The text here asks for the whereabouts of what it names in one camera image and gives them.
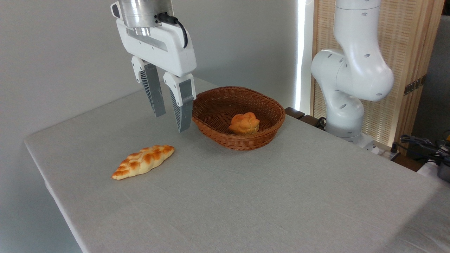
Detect grey tablecloth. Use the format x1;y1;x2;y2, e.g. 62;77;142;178
24;74;450;253

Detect brown wicker basket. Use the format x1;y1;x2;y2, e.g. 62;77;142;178
192;86;286;151

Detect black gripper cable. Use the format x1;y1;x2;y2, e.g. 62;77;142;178
156;13;188;49

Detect black cable bundle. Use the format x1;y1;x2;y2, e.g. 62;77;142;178
388;135;450;166

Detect round orange bread bun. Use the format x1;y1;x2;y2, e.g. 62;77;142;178
229;112;261;135

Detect brass screen hinge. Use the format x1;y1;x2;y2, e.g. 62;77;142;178
404;75;427;96

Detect long braided bread loaf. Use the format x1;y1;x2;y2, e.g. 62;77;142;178
111;144;175;180

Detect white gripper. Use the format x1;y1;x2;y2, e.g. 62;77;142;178
111;1;197;133

